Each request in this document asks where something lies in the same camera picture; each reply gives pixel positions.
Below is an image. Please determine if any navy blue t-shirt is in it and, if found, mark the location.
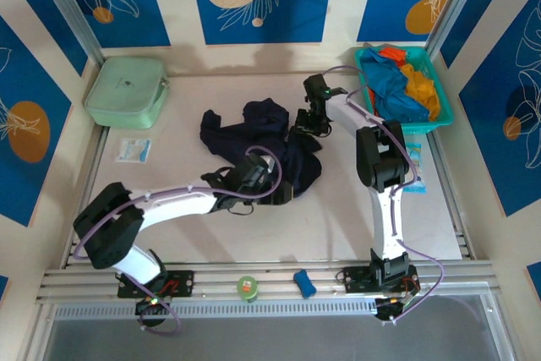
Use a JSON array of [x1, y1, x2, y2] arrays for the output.
[[199, 98, 325, 200]]

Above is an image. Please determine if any bright blue t-shirt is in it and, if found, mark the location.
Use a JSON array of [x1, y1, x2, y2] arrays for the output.
[[362, 47, 432, 123]]

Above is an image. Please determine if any blue bone-shaped sponge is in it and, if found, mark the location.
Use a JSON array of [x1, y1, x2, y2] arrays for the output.
[[293, 268, 317, 298]]

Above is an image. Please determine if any green tape roll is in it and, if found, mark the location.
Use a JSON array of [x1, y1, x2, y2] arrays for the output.
[[236, 275, 260, 304]]

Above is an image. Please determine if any blue white card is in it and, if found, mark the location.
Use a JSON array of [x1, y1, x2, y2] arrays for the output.
[[401, 143, 427, 195]]

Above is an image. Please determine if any orange yellow t-shirt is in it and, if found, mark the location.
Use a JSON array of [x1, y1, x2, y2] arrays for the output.
[[399, 63, 443, 121]]

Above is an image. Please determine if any white blue printed packet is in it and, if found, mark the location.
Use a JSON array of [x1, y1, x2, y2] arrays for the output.
[[116, 137, 152, 163]]

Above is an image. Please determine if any teal plastic basket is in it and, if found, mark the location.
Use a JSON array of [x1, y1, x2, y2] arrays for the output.
[[353, 46, 456, 134]]

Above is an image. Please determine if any black controller board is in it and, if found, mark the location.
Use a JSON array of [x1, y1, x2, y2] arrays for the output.
[[374, 295, 413, 322], [134, 297, 171, 328]]

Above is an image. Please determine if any mint green zip case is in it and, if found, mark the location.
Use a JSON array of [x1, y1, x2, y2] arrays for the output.
[[83, 56, 170, 129]]

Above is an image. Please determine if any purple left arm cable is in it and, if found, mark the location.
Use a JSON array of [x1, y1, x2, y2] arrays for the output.
[[74, 145, 283, 335]]

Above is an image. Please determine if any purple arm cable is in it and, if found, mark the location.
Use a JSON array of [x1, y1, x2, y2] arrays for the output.
[[74, 145, 283, 335], [323, 65, 445, 326]]

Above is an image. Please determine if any aluminium frame cross rail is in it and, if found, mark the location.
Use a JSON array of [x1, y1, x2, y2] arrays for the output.
[[36, 259, 500, 305]]

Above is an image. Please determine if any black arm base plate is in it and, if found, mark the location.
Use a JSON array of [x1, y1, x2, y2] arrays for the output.
[[342, 265, 419, 294], [117, 270, 195, 298]]

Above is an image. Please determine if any grey slotted cable duct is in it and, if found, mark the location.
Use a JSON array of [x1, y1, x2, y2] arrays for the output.
[[52, 298, 380, 320]]

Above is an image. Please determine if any aluminium frame side rail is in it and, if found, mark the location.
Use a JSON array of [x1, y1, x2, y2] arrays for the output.
[[426, 132, 474, 260], [58, 126, 111, 271]]

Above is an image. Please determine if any aluminium frame post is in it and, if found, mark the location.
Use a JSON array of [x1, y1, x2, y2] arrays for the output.
[[424, 0, 483, 56], [31, 0, 107, 66]]

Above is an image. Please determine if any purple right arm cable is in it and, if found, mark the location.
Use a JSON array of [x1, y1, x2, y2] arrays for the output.
[[323, 65, 445, 326]]

